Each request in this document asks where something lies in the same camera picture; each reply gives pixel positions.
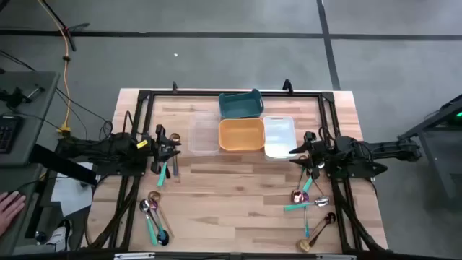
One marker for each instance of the black keyboard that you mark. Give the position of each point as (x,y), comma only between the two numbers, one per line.
(8,133)

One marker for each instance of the person's shoe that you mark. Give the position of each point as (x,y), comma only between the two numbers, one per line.
(59,234)

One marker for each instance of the grey equipment stand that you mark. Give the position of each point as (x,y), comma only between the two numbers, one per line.
(444,162)

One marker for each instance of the grey desk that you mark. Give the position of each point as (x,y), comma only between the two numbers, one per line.
(21,177)

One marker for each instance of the yellow tag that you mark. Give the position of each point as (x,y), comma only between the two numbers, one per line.
(142,144)

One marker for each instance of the grey side table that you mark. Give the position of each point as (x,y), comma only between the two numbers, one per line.
(29,108)

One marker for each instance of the black flat beam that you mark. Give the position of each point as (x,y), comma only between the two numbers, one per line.
(61,164)

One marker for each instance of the teal plastic bin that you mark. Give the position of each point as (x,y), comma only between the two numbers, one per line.
(240,104)

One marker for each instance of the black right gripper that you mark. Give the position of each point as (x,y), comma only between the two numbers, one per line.
(314,150)

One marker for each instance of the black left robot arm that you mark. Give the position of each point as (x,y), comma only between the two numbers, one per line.
(108,148)

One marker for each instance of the white paper sheet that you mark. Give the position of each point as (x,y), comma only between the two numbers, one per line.
(70,195)

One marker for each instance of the black caster wheel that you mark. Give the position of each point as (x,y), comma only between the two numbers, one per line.
(39,236)

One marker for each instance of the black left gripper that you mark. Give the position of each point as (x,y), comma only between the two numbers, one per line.
(160,150)

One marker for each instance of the silver bracket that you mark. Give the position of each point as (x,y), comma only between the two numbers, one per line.
(335,257)
(133,256)

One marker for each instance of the yellow plastic bin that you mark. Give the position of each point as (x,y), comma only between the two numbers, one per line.
(242,135)

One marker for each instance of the black table clamp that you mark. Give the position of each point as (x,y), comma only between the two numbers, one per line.
(287,86)
(175,86)

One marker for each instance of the white plastic bin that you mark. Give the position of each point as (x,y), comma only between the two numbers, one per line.
(279,137)

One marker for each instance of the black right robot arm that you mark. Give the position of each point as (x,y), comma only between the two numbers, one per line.
(361,151)

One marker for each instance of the clear plastic bin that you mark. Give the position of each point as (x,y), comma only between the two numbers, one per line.
(204,133)

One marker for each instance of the black tripod stand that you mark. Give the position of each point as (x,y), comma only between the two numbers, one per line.
(67,29)

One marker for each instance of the black hand tool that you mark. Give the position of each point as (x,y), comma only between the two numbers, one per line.
(14,96)

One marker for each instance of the gold metal spoon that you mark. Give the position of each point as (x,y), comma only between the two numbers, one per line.
(155,196)
(175,137)
(302,157)
(304,246)

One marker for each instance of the person's hand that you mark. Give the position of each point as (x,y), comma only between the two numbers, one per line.
(9,211)

